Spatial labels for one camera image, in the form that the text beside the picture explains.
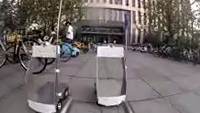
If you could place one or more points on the person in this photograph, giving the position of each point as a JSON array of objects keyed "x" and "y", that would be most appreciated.
[{"x": 69, "y": 32}]

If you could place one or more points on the building with glass entrance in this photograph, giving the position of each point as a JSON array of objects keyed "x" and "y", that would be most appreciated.
[{"x": 104, "y": 12}]

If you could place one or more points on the row of parked bicycles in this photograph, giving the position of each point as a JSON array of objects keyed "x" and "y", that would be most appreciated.
[
  {"x": 168, "y": 51},
  {"x": 18, "y": 49}
]

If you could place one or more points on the grey slab paved plaza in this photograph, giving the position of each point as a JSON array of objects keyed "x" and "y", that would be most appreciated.
[{"x": 166, "y": 86}]

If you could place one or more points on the group of trees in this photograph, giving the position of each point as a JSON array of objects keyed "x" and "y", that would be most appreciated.
[
  {"x": 34, "y": 8},
  {"x": 174, "y": 17}
]

